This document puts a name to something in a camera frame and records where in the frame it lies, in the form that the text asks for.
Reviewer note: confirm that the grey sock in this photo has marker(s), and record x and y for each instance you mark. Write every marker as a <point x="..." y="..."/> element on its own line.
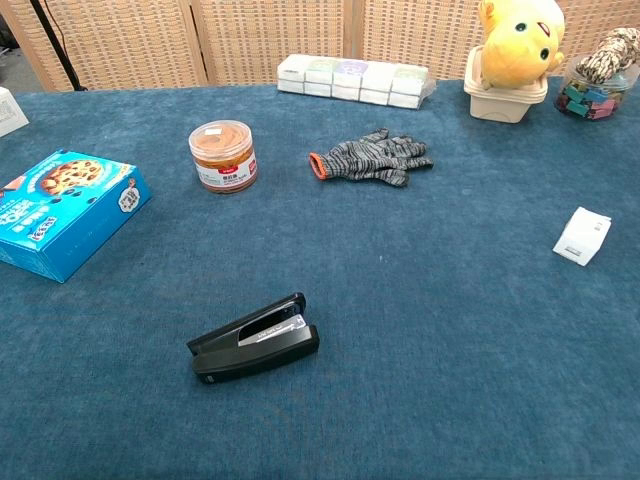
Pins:
<point x="370" y="157"/>

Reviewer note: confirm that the blue table cloth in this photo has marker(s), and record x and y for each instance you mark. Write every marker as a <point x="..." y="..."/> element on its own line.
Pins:
<point x="400" y="300"/>

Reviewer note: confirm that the black stapler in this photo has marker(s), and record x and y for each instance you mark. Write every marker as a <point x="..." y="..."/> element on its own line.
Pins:
<point x="260" y="350"/>

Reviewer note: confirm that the clear jar of rubber bands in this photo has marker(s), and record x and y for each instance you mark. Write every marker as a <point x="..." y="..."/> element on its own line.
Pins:
<point x="222" y="160"/>

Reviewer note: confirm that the beige plastic container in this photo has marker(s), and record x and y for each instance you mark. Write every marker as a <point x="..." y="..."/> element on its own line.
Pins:
<point x="500" y="105"/>

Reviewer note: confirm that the blue cookie box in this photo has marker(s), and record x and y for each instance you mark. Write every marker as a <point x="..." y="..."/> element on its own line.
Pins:
<point x="65" y="215"/>

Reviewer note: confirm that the small white box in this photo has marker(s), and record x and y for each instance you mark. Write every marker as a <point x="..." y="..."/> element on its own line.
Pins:
<point x="582" y="237"/>

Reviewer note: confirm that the woven folding screen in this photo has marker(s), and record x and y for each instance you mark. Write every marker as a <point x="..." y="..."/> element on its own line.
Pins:
<point x="150" y="40"/>

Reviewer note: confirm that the yellow plush toy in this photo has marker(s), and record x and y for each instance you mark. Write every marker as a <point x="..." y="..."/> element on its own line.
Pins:
<point x="520" y="45"/>

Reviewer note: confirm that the glass jar of binder clips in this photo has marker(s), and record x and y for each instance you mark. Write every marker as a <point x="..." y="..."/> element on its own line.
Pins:
<point x="590" y="102"/>

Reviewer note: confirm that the large white carton box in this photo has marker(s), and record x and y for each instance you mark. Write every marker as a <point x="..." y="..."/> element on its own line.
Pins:
<point x="10" y="115"/>

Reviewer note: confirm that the black tripod stand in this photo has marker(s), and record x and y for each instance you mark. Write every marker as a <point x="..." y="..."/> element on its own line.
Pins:
<point x="52" y="37"/>

